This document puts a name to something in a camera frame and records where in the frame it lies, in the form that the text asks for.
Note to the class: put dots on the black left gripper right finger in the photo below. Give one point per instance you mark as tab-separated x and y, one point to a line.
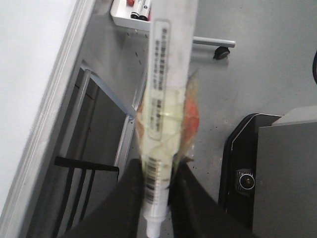
195	214

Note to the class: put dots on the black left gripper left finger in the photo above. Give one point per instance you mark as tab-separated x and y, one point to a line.
118	215

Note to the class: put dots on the large whiteboard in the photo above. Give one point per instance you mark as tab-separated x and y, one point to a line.
40	42

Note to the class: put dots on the dark grey cabinet panel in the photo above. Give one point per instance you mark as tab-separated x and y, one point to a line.
100	128

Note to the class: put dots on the black caster wheel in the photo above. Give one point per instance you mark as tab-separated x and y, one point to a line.
221	53

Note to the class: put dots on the grey stand leg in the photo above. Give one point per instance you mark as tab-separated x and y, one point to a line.
214	42

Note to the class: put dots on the black capped marker upper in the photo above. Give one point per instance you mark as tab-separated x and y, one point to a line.
136	9

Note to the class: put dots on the black capped marker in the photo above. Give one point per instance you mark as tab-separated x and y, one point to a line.
136	9
145	10

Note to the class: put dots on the white plastic marker tray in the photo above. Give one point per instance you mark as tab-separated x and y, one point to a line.
121	12

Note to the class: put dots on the black capped marker lower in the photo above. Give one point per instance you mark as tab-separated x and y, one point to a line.
145	10

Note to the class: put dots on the red capped marker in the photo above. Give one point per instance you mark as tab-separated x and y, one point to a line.
130	2

